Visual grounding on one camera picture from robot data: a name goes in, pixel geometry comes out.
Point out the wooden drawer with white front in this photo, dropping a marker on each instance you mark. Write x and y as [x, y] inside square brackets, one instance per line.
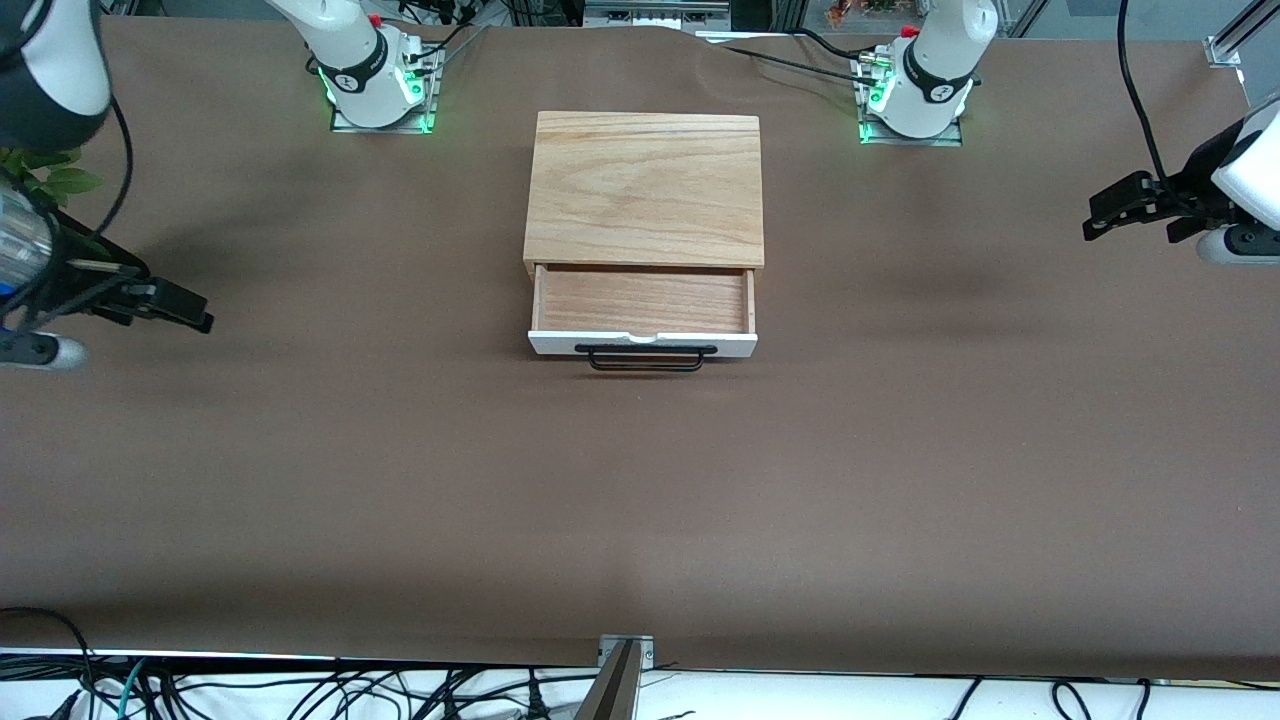
[640, 300]

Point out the brown paper table cover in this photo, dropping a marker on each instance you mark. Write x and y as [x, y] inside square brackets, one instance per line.
[640, 500]

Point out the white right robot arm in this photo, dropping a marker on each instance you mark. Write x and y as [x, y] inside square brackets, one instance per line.
[350, 60]

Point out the dark camera mount pole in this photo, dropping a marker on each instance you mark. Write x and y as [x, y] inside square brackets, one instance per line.
[610, 690]

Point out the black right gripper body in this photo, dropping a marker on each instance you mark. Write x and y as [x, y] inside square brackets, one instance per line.
[88, 286]

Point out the aluminium frame profile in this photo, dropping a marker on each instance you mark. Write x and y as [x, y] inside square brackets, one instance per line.
[1235, 40]

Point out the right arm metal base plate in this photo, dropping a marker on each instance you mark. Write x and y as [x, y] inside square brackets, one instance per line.
[425, 105]

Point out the grey power strip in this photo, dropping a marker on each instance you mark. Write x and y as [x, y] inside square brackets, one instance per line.
[655, 12]

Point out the red rose with green leaves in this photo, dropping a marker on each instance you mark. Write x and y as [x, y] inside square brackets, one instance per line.
[60, 180]

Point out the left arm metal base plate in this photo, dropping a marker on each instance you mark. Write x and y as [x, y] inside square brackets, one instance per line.
[950, 135]

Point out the small metal clamp bracket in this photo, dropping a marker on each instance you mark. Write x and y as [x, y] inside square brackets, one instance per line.
[628, 645]

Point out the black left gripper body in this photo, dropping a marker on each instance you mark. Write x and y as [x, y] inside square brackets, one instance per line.
[1191, 192]

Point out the light wooden drawer cabinet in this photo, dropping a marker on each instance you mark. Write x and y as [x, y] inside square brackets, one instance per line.
[645, 190]

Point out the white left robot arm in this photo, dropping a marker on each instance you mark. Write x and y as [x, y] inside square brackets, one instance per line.
[935, 70]

